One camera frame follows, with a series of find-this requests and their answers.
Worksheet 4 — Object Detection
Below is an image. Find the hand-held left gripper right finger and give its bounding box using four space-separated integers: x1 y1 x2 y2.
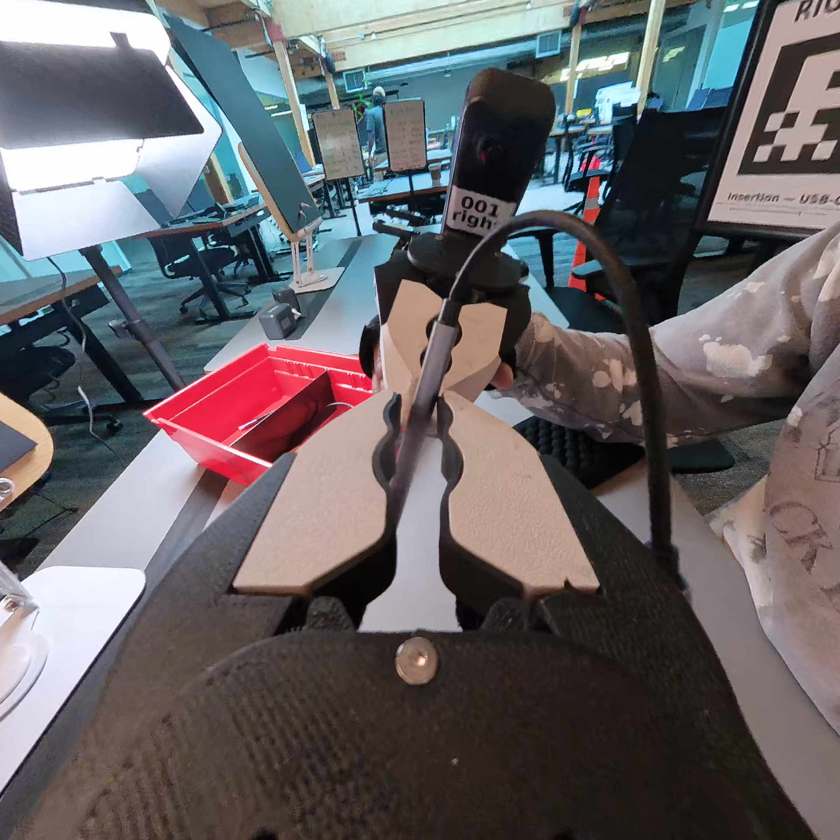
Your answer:
436 392 602 616

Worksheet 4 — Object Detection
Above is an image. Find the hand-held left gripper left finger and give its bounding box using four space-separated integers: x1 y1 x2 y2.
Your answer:
233 392 403 616

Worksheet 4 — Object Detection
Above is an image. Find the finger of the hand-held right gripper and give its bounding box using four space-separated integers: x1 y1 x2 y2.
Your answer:
443 302 511 401
379 277 439 421

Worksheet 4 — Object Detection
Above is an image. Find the black USB cable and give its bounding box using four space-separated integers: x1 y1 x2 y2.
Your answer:
387 211 686 592

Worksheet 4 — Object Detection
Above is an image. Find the red plastic bin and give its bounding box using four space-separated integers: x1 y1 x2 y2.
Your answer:
143 343 395 487

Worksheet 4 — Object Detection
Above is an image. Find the person's right forearm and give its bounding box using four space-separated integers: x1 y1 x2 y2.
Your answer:
512 220 840 454

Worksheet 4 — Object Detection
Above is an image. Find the black bumpy wrist rest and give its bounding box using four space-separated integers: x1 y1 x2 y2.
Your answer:
512 415 736 491

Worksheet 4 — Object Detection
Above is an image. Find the black bin divider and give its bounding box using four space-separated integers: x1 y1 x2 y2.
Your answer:
230 377 339 463

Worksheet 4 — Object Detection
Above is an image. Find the wooden board stand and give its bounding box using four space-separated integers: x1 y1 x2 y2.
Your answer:
289 222 347 294

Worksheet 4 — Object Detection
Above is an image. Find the small dark grey device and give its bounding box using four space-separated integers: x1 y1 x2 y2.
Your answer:
258 303 303 341

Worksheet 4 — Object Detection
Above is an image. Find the whiteboard on stand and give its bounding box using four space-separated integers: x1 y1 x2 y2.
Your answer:
382 98 427 173
310 108 367 181

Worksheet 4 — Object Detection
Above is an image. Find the orange traffic cone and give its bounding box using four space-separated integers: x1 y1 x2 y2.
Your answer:
567 174 606 293

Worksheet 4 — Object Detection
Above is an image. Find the wooden desk with black legs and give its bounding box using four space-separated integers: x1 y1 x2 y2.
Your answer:
0 266 145 421
141 203 290 322

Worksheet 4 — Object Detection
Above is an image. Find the black office chair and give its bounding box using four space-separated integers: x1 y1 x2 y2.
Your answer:
525 105 731 329

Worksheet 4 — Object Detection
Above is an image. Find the white base clear stand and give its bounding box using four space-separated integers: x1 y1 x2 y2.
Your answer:
0 479 147 795

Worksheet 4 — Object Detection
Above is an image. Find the black light stand pole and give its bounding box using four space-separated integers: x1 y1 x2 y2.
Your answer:
79 246 188 392

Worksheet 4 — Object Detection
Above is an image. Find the person's grey patterned hoodie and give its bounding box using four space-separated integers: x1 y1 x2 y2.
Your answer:
709 367 840 732

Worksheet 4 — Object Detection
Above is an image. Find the studio light panel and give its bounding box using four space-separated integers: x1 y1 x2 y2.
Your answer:
0 0 224 261

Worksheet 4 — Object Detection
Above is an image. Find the framed tag sign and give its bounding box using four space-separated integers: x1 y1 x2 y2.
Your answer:
696 0 840 240

